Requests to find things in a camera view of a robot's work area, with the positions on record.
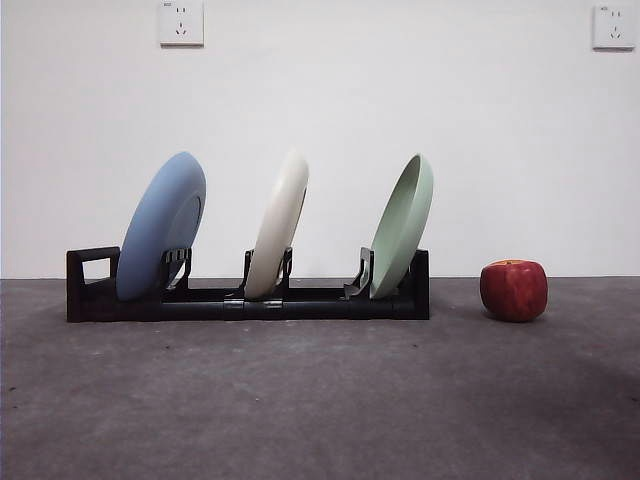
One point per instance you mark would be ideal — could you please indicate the cream plate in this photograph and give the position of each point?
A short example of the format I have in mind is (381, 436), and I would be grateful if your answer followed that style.
(280, 220)

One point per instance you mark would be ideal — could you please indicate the red apple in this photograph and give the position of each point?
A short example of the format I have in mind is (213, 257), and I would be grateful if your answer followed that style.
(515, 295)

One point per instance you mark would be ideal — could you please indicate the pale green plate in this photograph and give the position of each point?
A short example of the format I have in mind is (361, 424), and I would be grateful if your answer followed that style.
(400, 235)

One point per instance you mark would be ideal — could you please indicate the black plate rack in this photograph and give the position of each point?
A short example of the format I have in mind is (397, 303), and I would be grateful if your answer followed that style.
(200, 311)

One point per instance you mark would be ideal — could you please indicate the blue plate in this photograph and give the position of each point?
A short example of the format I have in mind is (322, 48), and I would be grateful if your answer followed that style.
(155, 225)

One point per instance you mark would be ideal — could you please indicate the white wall socket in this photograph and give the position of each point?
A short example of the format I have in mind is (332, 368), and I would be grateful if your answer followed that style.
(182, 25)
(614, 27)

